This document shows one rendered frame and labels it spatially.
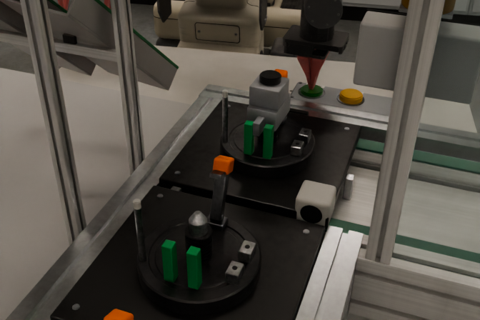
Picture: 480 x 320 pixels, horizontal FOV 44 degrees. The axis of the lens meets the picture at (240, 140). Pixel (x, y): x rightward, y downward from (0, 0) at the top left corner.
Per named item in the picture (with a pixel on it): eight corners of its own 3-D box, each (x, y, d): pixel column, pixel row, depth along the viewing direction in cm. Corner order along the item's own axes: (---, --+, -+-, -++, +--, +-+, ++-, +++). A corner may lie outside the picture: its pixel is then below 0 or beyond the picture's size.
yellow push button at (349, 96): (341, 96, 105) (342, 86, 104) (363, 100, 104) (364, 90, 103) (336, 106, 102) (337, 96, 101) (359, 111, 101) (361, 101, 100)
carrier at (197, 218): (154, 196, 82) (147, 118, 75) (324, 237, 75) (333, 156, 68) (51, 330, 63) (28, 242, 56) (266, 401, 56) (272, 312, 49)
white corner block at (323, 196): (301, 201, 81) (303, 178, 79) (334, 208, 80) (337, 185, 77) (292, 222, 77) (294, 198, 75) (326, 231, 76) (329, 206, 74)
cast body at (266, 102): (262, 104, 88) (263, 62, 84) (290, 111, 87) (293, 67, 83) (241, 132, 81) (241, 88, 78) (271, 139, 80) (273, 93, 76)
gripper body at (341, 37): (341, 58, 96) (346, 14, 92) (281, 48, 99) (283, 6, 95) (348, 42, 101) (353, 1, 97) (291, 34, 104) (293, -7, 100)
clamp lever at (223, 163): (211, 214, 71) (219, 153, 70) (226, 218, 71) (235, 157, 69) (200, 223, 68) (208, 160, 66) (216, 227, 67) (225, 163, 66)
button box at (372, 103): (295, 108, 112) (297, 79, 108) (408, 129, 106) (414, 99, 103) (285, 127, 106) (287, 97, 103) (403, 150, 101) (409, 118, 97)
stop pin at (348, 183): (343, 194, 88) (346, 173, 86) (351, 196, 88) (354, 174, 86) (341, 200, 87) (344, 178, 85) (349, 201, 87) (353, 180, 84)
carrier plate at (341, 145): (221, 108, 102) (221, 98, 101) (360, 136, 95) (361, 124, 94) (158, 189, 83) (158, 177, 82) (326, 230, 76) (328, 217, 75)
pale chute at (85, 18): (108, 72, 105) (118, 49, 105) (169, 91, 99) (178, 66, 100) (-6, -3, 79) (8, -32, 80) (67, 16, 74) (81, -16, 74)
